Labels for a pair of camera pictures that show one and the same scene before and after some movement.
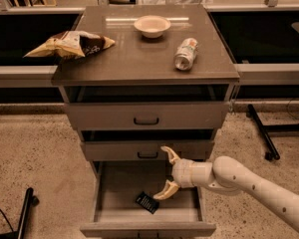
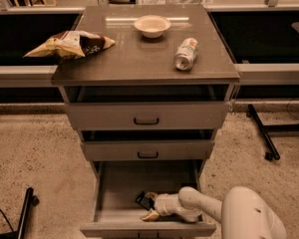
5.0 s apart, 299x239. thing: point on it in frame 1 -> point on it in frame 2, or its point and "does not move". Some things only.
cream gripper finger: x=172 y=157 -> x=150 y=194
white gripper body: x=183 y=173 -> x=163 y=204
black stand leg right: x=264 y=135 does not move
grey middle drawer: x=146 y=144 does not move
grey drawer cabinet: x=165 y=82 does not move
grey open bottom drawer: x=116 y=213 does not move
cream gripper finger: x=169 y=188 -> x=152 y=215
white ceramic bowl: x=151 y=26 does not move
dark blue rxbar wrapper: x=148 y=202 does not move
